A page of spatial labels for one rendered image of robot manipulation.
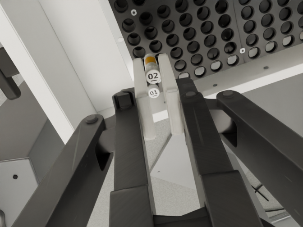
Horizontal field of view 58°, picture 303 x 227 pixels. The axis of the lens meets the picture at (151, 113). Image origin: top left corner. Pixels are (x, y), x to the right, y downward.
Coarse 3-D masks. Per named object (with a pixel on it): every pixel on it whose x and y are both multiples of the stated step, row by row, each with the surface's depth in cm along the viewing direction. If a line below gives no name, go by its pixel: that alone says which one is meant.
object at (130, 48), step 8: (112, 0) 25; (128, 0) 25; (112, 8) 26; (128, 8) 26; (120, 16) 26; (128, 16) 26; (120, 24) 26; (136, 24) 26; (128, 32) 27; (136, 32) 27; (128, 40) 27; (128, 48) 28; (144, 48) 28; (136, 56) 28; (144, 56) 28; (160, 88) 30
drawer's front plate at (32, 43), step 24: (0, 0) 23; (24, 0) 27; (0, 24) 23; (24, 24) 25; (48, 24) 31; (24, 48) 24; (48, 48) 29; (24, 72) 25; (48, 72) 27; (72, 72) 34; (48, 96) 26; (72, 96) 31; (72, 120) 29
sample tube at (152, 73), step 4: (148, 56) 24; (152, 56) 24; (144, 60) 24; (148, 60) 23; (152, 60) 23; (144, 64) 24; (148, 64) 22; (152, 64) 22; (156, 64) 22; (148, 68) 21; (152, 68) 21; (156, 68) 21; (148, 72) 21; (152, 72) 21; (156, 72) 21; (148, 76) 21; (152, 76) 21; (156, 76) 21; (160, 76) 21; (148, 80) 21; (152, 80) 21; (156, 80) 21
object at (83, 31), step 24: (48, 0) 31; (72, 0) 31; (96, 0) 31; (72, 24) 32; (96, 24) 32; (72, 48) 34; (96, 48) 34; (288, 48) 34; (96, 72) 35; (120, 72) 35; (240, 72) 33; (264, 72) 31; (288, 72) 31; (96, 96) 37
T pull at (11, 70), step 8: (0, 48) 26; (0, 56) 26; (8, 56) 26; (0, 64) 26; (8, 64) 26; (0, 72) 27; (8, 72) 27; (16, 72) 27; (0, 80) 27; (8, 80) 27; (0, 88) 27; (8, 88) 27; (16, 88) 28; (8, 96) 28; (16, 96) 28
